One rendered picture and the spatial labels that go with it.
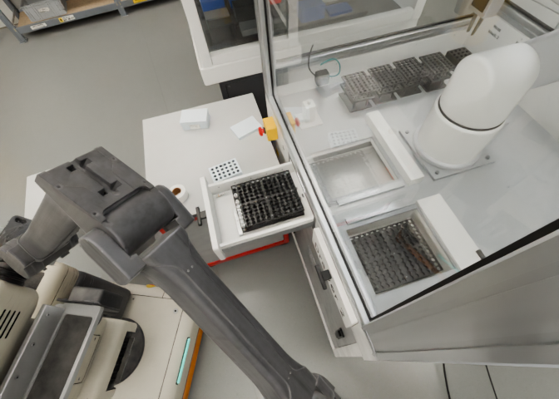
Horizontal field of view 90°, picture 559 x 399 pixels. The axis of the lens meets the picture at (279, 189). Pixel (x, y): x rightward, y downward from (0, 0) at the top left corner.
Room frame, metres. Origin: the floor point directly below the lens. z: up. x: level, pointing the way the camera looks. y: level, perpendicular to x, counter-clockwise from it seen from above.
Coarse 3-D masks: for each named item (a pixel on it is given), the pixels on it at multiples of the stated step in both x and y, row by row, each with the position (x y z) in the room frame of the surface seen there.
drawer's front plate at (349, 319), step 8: (320, 232) 0.33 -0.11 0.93; (312, 240) 0.34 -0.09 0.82; (320, 240) 0.30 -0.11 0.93; (320, 248) 0.28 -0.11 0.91; (328, 256) 0.25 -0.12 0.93; (328, 264) 0.22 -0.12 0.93; (336, 272) 0.20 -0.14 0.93; (328, 280) 0.20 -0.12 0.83; (336, 280) 0.18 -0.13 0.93; (336, 288) 0.16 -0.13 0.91; (336, 296) 0.14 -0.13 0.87; (344, 296) 0.13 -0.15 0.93; (344, 304) 0.11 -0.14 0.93; (344, 312) 0.10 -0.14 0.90; (352, 312) 0.09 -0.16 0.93; (344, 320) 0.08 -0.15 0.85; (352, 320) 0.07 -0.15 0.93
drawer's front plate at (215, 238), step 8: (200, 184) 0.56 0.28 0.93; (208, 184) 0.59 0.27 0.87; (208, 192) 0.53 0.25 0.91; (208, 200) 0.48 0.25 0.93; (208, 208) 0.45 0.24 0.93; (208, 216) 0.42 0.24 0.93; (216, 216) 0.47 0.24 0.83; (208, 224) 0.39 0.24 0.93; (216, 224) 0.42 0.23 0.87; (216, 232) 0.38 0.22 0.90; (216, 240) 0.34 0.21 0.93; (216, 248) 0.31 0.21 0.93; (224, 256) 0.31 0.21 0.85
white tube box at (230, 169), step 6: (228, 162) 0.74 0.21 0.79; (234, 162) 0.74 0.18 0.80; (210, 168) 0.72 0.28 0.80; (216, 168) 0.72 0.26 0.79; (222, 168) 0.71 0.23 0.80; (228, 168) 0.71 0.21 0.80; (234, 168) 0.71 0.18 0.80; (210, 174) 0.69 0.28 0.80; (216, 174) 0.69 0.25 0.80; (222, 174) 0.68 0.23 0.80; (228, 174) 0.68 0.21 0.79; (234, 174) 0.68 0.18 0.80; (240, 174) 0.68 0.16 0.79; (216, 180) 0.66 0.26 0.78
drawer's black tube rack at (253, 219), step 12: (252, 180) 0.57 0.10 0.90; (264, 180) 0.56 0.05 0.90; (276, 180) 0.55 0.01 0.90; (288, 180) 0.55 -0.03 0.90; (240, 192) 0.54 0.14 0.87; (252, 192) 0.52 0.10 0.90; (264, 192) 0.51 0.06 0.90; (276, 192) 0.50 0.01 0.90; (288, 192) 0.50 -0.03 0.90; (240, 204) 0.47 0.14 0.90; (252, 204) 0.46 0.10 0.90; (264, 204) 0.48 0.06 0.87; (276, 204) 0.47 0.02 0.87; (288, 204) 0.47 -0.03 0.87; (300, 204) 0.46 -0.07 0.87; (252, 216) 0.44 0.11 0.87; (264, 216) 0.43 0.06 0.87; (276, 216) 0.43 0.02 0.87; (288, 216) 0.42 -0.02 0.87; (252, 228) 0.39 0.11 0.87
